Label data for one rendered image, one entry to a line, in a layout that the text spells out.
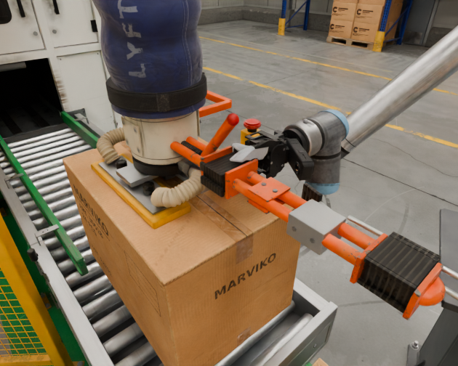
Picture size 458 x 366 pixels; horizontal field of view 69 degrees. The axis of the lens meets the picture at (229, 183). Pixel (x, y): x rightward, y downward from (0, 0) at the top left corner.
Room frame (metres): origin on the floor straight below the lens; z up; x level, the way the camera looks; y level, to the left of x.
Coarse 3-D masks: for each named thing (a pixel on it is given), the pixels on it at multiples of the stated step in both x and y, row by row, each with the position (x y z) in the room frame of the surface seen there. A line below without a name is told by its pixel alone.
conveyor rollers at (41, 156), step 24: (24, 144) 2.06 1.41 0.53; (48, 144) 2.02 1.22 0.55; (72, 144) 2.02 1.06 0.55; (24, 168) 1.73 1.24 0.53; (48, 168) 1.73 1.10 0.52; (24, 192) 1.48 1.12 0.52; (48, 192) 1.48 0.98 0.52; (72, 192) 1.48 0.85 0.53; (72, 216) 1.24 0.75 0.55; (48, 240) 1.08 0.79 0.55; (72, 264) 0.95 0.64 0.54; (96, 264) 0.94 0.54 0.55; (96, 288) 0.83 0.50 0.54; (96, 312) 0.73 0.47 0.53; (120, 312) 0.72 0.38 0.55; (288, 312) 0.73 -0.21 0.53; (120, 336) 0.63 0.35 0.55; (288, 336) 0.63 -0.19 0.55; (144, 360) 0.56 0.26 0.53; (264, 360) 0.55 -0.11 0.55
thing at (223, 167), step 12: (204, 156) 0.59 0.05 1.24; (216, 156) 0.60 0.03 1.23; (228, 156) 0.61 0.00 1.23; (204, 168) 0.56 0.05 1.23; (216, 168) 0.56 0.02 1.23; (228, 168) 0.56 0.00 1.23; (240, 168) 0.54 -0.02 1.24; (252, 168) 0.56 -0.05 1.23; (204, 180) 0.56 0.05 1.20; (216, 180) 0.54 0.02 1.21; (228, 180) 0.52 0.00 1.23; (216, 192) 0.53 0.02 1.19; (228, 192) 0.52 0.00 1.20
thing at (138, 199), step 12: (120, 156) 0.83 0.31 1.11; (96, 168) 0.77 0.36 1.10; (108, 168) 0.76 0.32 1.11; (108, 180) 0.71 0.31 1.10; (120, 180) 0.70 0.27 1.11; (156, 180) 0.71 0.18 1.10; (120, 192) 0.66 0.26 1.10; (132, 192) 0.65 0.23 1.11; (144, 192) 0.64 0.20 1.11; (132, 204) 0.61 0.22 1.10; (144, 204) 0.60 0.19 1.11; (144, 216) 0.57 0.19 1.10; (156, 216) 0.57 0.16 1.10; (168, 216) 0.57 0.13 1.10; (156, 228) 0.55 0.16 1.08
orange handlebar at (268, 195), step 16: (208, 96) 1.03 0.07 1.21; (208, 112) 0.90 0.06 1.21; (176, 144) 0.68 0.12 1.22; (192, 144) 0.69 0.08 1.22; (192, 160) 0.62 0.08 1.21; (256, 176) 0.54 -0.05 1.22; (240, 192) 0.51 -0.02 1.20; (256, 192) 0.48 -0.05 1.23; (272, 192) 0.48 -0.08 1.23; (288, 192) 0.49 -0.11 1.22; (272, 208) 0.45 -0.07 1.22; (288, 208) 0.44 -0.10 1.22; (336, 240) 0.36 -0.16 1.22; (352, 240) 0.38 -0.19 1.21; (368, 240) 0.36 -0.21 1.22; (352, 256) 0.33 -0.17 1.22; (432, 288) 0.28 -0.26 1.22; (432, 304) 0.26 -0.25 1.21
